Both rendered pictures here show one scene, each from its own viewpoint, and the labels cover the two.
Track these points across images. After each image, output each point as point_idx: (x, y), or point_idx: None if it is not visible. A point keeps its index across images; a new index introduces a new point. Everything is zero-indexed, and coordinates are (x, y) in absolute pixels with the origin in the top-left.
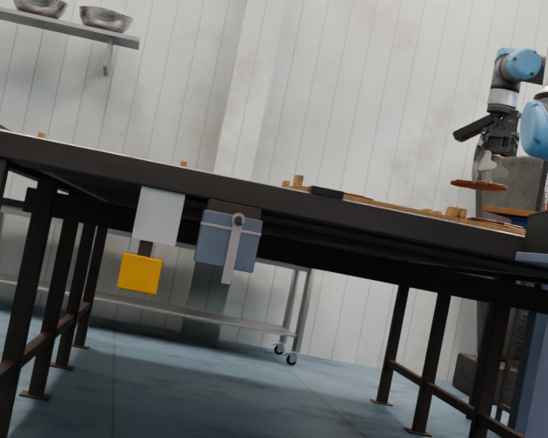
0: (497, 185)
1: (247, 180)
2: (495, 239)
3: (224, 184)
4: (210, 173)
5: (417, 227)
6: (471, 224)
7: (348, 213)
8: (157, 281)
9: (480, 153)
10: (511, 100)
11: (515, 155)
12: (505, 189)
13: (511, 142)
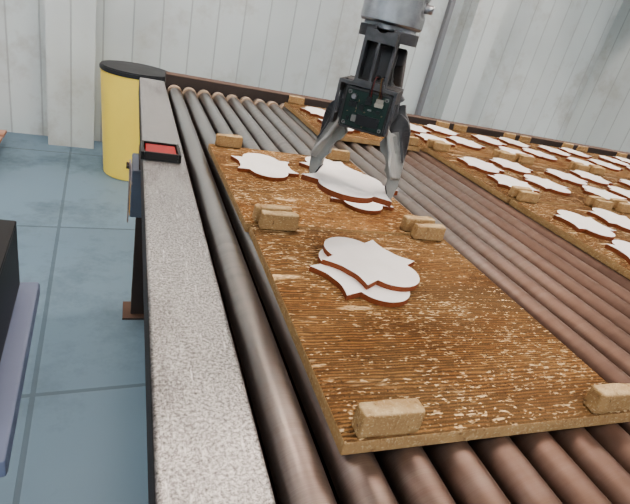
0: (319, 186)
1: (142, 129)
2: (144, 262)
3: (140, 132)
4: (141, 120)
5: (142, 211)
6: (252, 239)
7: (141, 177)
8: (129, 205)
9: (326, 122)
10: (371, 4)
11: (383, 134)
12: (346, 200)
13: (348, 102)
